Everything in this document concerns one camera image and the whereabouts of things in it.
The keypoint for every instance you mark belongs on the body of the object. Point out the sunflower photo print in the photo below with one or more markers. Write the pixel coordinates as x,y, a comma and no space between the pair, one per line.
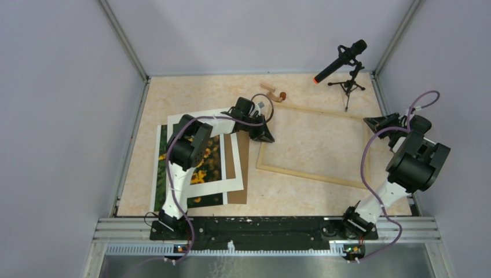
208,170

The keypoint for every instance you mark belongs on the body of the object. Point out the black microphone tripod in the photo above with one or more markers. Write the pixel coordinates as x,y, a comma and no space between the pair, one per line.
350,85

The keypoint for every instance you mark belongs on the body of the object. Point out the light wooden picture frame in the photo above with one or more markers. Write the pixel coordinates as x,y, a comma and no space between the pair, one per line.
315,144

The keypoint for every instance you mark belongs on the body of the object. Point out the upright wooden block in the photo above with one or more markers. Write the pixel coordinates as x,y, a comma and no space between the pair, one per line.
274,97

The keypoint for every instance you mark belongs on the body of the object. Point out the brown cardboard backing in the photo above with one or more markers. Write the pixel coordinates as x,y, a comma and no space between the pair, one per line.
243,141

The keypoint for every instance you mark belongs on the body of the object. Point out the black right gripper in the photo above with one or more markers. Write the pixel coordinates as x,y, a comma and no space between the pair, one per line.
377,123

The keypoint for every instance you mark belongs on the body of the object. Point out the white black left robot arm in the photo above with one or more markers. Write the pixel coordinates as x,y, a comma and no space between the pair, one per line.
186,148

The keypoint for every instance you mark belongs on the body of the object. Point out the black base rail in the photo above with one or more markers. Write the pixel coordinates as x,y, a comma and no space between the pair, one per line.
259,233

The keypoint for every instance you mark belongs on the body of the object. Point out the black microphone orange tip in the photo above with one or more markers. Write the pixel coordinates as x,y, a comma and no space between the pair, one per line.
346,56

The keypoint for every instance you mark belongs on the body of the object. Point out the white mat board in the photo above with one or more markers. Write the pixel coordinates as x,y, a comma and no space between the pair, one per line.
222,186

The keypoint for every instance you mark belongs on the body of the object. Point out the flat wooden block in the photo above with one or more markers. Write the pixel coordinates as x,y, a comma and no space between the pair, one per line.
267,87

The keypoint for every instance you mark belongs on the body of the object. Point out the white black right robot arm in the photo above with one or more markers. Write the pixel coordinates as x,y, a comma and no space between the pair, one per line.
415,165

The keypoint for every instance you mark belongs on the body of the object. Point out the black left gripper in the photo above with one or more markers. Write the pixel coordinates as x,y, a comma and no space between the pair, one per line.
262,134

